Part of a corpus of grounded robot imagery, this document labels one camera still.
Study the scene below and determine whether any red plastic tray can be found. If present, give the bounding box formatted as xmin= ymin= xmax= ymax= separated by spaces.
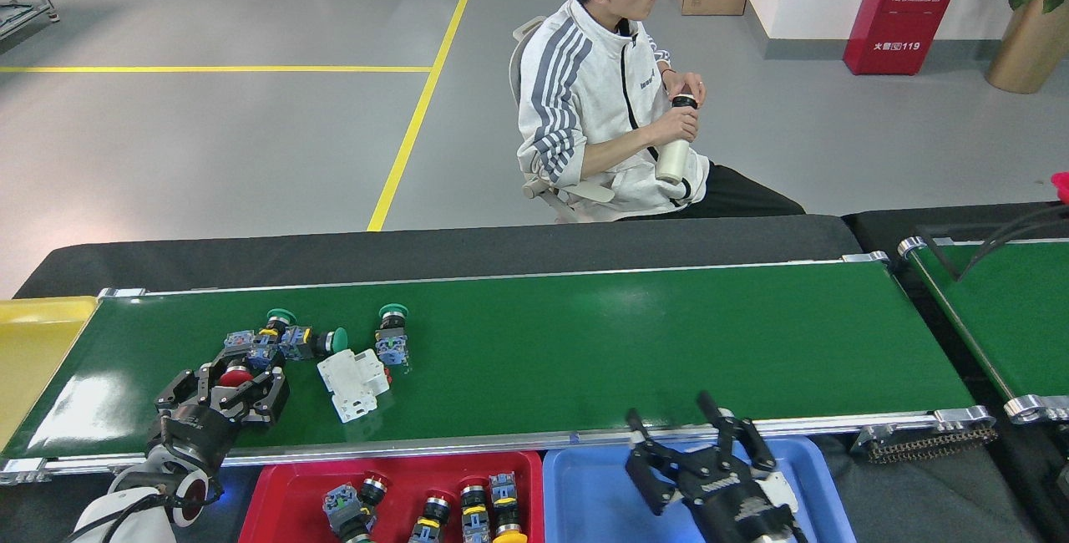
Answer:
xmin=238 ymin=449 xmax=545 ymax=543

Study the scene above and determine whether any green mushroom push button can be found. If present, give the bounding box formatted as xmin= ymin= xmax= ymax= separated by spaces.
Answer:
xmin=249 ymin=308 xmax=299 ymax=370
xmin=375 ymin=302 xmax=411 ymax=370
xmin=280 ymin=325 xmax=350 ymax=362

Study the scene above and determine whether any short green belt conveyor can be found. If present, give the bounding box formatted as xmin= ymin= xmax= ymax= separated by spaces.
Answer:
xmin=898 ymin=236 xmax=1069 ymax=425

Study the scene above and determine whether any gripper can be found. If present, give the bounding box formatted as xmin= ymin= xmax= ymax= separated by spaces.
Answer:
xmin=625 ymin=393 xmax=794 ymax=543
xmin=149 ymin=355 xmax=291 ymax=477

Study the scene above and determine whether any person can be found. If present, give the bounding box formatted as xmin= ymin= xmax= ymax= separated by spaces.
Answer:
xmin=516 ymin=0 xmax=807 ymax=222

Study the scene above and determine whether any blue plastic tray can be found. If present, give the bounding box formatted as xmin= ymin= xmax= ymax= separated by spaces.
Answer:
xmin=543 ymin=436 xmax=857 ymax=543

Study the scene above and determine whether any yellow plastic tray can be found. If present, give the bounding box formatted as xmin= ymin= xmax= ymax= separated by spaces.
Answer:
xmin=0 ymin=297 xmax=99 ymax=452

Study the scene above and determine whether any person's left hand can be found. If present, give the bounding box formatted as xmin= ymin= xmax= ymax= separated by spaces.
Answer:
xmin=666 ymin=71 xmax=707 ymax=108

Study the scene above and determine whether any conveyor drive chain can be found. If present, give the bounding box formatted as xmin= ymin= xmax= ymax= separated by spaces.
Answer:
xmin=854 ymin=426 xmax=1000 ymax=465

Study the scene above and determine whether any black guide bracket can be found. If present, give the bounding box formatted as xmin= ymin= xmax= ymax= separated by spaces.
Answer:
xmin=916 ymin=205 xmax=1069 ymax=281

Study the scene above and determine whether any potted plant in gold pot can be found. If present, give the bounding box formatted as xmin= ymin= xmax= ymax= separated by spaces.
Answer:
xmin=984 ymin=0 xmax=1069 ymax=94

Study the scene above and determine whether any office chair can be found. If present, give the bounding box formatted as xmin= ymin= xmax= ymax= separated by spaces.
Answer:
xmin=508 ymin=15 xmax=616 ymax=222

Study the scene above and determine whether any red mushroom push button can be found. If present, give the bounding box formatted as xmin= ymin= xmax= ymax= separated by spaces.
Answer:
xmin=408 ymin=489 xmax=457 ymax=543
xmin=457 ymin=479 xmax=494 ymax=543
xmin=322 ymin=471 xmax=390 ymax=543
xmin=219 ymin=329 xmax=258 ymax=388

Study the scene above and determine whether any red fire extinguisher box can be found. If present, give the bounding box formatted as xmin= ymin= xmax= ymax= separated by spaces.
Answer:
xmin=842 ymin=0 xmax=970 ymax=76

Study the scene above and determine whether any person's right hand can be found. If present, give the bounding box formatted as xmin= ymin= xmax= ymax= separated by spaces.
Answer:
xmin=654 ymin=107 xmax=700 ymax=149

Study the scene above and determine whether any white drink bottle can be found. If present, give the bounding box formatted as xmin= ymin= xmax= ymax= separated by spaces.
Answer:
xmin=656 ymin=94 xmax=698 ymax=185

